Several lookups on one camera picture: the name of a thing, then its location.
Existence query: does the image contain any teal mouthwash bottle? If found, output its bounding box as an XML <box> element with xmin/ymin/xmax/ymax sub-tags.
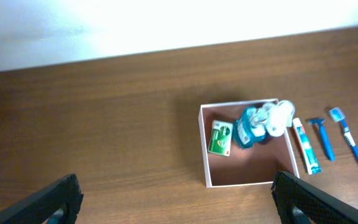
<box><xmin>233</xmin><ymin>106</ymin><xmax>268</xmax><ymax>149</ymax></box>

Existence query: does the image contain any white teal toothpaste tube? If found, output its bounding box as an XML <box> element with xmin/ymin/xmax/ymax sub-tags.
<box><xmin>293</xmin><ymin>118</ymin><xmax>322</xmax><ymax>175</ymax></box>

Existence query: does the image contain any blue disposable razor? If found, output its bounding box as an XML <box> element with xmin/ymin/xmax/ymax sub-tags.
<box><xmin>308</xmin><ymin>118</ymin><xmax>336</xmax><ymax>161</ymax></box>

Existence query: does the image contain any white cardboard box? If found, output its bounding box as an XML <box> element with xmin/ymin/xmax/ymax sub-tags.
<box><xmin>198</xmin><ymin>98</ymin><xmax>300</xmax><ymax>188</ymax></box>

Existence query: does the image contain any green soap box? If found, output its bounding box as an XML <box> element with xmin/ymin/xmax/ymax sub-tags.
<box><xmin>208</xmin><ymin>120</ymin><xmax>233</xmax><ymax>157</ymax></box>

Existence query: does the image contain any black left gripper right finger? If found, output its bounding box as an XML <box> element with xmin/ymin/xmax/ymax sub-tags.
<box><xmin>271</xmin><ymin>171</ymin><xmax>358</xmax><ymax>223</ymax></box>

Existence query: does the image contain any blue white toothbrush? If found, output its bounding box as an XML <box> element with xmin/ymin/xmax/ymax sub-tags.
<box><xmin>329</xmin><ymin>107</ymin><xmax>358</xmax><ymax>161</ymax></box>

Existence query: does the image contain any clear bottle dark liquid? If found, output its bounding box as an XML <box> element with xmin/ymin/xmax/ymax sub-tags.
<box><xmin>262</xmin><ymin>100</ymin><xmax>295</xmax><ymax>137</ymax></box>

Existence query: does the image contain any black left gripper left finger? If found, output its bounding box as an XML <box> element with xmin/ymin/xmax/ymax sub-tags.
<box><xmin>0</xmin><ymin>174</ymin><xmax>84</xmax><ymax>223</ymax></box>

